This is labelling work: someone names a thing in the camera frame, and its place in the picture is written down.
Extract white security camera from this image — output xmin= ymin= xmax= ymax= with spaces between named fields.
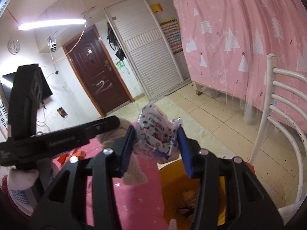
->
xmin=47 ymin=36 xmax=58 ymax=53

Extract crumpled wrapper scraps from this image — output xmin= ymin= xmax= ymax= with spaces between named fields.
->
xmin=177 ymin=189 xmax=199 ymax=221

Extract yellow sticker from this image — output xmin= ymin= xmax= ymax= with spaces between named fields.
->
xmin=150 ymin=2 xmax=164 ymax=13

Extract pink tree print curtain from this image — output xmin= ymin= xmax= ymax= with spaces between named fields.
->
xmin=173 ymin=0 xmax=307 ymax=135

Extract pink star tablecloth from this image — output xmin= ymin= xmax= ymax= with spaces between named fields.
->
xmin=0 ymin=134 xmax=166 ymax=230

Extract black wall television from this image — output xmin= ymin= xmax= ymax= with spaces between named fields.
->
xmin=0 ymin=67 xmax=54 ymax=101

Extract orange box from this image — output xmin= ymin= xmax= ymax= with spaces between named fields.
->
xmin=58 ymin=150 xmax=84 ymax=164

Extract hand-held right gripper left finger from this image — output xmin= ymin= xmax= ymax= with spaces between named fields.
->
xmin=31 ymin=125 xmax=137 ymax=230

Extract round wall clock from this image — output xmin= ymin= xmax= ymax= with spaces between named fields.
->
xmin=8 ymin=39 xmax=21 ymax=54

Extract wooden bed frame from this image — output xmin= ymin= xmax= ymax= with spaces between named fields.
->
xmin=192 ymin=81 xmax=204 ymax=96

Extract orange plastic bin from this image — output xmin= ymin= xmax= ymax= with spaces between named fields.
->
xmin=158 ymin=159 xmax=227 ymax=223

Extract cream knitted cloth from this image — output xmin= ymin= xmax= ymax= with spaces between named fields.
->
xmin=96 ymin=118 xmax=149 ymax=186

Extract ceiling tube light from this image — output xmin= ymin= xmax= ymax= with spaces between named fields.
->
xmin=18 ymin=18 xmax=87 ymax=31

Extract person's left hand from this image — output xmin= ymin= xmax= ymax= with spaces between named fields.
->
xmin=7 ymin=169 xmax=45 ymax=217

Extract hanging black bags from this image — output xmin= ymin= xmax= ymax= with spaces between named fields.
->
xmin=107 ymin=22 xmax=126 ymax=61

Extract colourful grid poster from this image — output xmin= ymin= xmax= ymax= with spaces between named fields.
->
xmin=159 ymin=17 xmax=185 ymax=55

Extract white patterned wrapper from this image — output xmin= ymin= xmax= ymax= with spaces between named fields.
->
xmin=133 ymin=102 xmax=184 ymax=164

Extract eye chart poster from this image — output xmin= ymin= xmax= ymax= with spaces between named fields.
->
xmin=0 ymin=98 xmax=10 ymax=139

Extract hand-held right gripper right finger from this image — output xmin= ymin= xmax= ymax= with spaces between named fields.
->
xmin=176 ymin=125 xmax=285 ymax=230

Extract white slatted wardrobe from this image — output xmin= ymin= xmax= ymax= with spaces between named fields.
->
xmin=104 ymin=0 xmax=192 ymax=101

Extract white metal chair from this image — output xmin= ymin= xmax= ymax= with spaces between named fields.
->
xmin=247 ymin=53 xmax=307 ymax=221

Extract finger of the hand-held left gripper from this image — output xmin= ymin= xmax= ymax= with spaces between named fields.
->
xmin=83 ymin=115 xmax=120 ymax=144

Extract dark brown door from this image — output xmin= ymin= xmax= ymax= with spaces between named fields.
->
xmin=62 ymin=24 xmax=135 ymax=118

